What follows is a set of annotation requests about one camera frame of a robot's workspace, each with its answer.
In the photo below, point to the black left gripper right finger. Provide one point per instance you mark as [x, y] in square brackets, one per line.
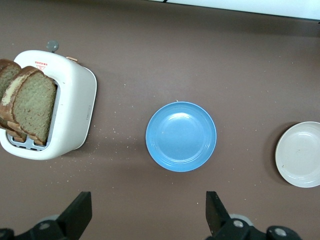
[217, 217]

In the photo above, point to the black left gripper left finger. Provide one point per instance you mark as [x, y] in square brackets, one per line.
[75, 212]

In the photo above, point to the brown bread slice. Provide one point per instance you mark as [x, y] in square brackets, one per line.
[6, 75]
[32, 105]

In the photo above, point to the blue plate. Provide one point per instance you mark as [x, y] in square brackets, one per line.
[181, 136]

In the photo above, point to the beige plate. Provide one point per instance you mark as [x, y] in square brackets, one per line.
[302, 155]

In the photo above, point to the white two-slot toaster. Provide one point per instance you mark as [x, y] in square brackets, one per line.
[75, 105]

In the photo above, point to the white board beside table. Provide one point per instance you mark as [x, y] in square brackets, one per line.
[250, 6]

